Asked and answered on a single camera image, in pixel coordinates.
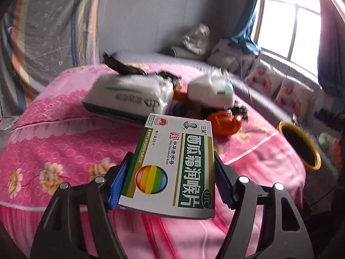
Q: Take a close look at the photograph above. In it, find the striped grey cloth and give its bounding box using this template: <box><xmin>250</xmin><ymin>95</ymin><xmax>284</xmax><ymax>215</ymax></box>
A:
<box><xmin>0</xmin><ymin>0</ymin><xmax>108</xmax><ymax>116</ymax></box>

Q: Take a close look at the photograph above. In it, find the yellow bin with black bag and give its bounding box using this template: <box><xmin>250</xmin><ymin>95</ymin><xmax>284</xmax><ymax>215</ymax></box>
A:
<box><xmin>278</xmin><ymin>121</ymin><xmax>322</xmax><ymax>170</ymax></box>

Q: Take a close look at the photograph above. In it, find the window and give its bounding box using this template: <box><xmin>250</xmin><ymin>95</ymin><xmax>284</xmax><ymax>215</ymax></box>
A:
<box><xmin>253</xmin><ymin>0</ymin><xmax>324</xmax><ymax>63</ymax></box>

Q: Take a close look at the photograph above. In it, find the purple curtain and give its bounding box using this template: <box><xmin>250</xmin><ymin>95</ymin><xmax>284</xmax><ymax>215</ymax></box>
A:
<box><xmin>317</xmin><ymin>0</ymin><xmax>345</xmax><ymax>100</ymax></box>

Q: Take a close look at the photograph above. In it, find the orange mandarin peel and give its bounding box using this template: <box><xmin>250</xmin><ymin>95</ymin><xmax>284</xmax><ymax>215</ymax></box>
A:
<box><xmin>207</xmin><ymin>110</ymin><xmax>242</xmax><ymax>137</ymax></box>

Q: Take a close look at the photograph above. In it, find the orange snack packet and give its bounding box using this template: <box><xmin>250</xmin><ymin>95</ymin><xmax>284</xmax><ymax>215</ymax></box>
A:
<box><xmin>171</xmin><ymin>79</ymin><xmax>195</xmax><ymax>119</ymax></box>

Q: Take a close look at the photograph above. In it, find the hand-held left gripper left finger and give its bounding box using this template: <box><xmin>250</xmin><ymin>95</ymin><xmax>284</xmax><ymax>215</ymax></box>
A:
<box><xmin>30</xmin><ymin>152</ymin><xmax>135</xmax><ymax>259</ymax></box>

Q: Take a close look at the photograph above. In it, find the blue curtain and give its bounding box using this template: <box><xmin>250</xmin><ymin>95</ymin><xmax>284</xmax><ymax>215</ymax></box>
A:
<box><xmin>228</xmin><ymin>0</ymin><xmax>264</xmax><ymax>55</ymax></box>

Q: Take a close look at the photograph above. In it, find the baby print pack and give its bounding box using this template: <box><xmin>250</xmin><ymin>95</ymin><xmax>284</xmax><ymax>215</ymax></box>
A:
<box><xmin>244</xmin><ymin>60</ymin><xmax>284</xmax><ymax>97</ymax></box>
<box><xmin>274</xmin><ymin>78</ymin><xmax>316</xmax><ymax>117</ymax></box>

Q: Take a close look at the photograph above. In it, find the white green tissue pack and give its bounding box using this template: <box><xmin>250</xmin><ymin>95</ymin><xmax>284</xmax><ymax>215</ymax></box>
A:
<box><xmin>82</xmin><ymin>73</ymin><xmax>174</xmax><ymax>125</ymax></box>

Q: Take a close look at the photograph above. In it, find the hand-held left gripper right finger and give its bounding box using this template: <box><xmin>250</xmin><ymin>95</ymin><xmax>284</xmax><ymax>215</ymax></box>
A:
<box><xmin>214</xmin><ymin>153</ymin><xmax>315</xmax><ymax>259</ymax></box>

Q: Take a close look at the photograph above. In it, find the small white plastic pack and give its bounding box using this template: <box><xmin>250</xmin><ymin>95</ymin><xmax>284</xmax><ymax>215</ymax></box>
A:
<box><xmin>187</xmin><ymin>73</ymin><xmax>234</xmax><ymax>107</ymax></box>

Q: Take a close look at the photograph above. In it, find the white cloth bundle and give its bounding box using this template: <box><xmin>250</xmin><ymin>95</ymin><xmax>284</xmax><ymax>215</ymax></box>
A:
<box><xmin>207</xmin><ymin>39</ymin><xmax>258</xmax><ymax>74</ymax></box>

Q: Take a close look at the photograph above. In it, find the pink floral blanket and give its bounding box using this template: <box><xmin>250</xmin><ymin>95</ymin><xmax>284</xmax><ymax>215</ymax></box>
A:
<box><xmin>0</xmin><ymin>62</ymin><xmax>306</xmax><ymax>259</ymax></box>

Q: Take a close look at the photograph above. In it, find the green white medicine box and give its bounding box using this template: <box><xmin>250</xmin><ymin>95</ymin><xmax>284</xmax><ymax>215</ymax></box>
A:
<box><xmin>119</xmin><ymin>113</ymin><xmax>216</xmax><ymax>220</ymax></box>

